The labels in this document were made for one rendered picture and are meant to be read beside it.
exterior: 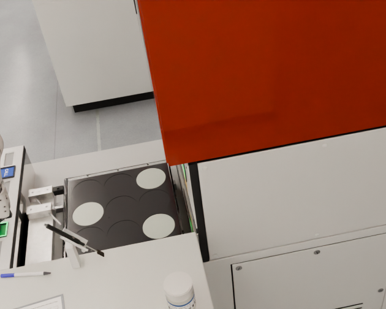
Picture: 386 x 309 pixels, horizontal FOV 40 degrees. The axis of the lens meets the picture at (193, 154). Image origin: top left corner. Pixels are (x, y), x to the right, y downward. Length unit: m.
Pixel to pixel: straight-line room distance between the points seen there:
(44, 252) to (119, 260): 0.29
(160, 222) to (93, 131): 1.97
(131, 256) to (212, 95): 0.53
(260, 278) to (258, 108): 0.68
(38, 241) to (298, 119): 0.89
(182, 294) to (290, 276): 0.60
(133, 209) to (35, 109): 2.31
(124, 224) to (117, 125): 1.93
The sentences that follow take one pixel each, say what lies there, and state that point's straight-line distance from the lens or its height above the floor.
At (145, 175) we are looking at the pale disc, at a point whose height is 0.90.
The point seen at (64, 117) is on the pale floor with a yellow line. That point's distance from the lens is 3.73.
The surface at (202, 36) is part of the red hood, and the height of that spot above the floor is 1.57.
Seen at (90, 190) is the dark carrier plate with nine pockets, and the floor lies 0.90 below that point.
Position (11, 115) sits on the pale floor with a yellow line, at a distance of 3.92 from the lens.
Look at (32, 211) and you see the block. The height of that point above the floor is 0.91.
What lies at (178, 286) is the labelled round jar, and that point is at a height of 1.06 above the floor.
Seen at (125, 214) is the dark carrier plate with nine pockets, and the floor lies 0.90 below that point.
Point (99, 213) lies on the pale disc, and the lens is 1.70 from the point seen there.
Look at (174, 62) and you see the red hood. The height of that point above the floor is 1.52.
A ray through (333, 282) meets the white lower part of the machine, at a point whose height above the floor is 0.57.
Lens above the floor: 2.11
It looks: 41 degrees down
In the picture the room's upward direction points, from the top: 8 degrees counter-clockwise
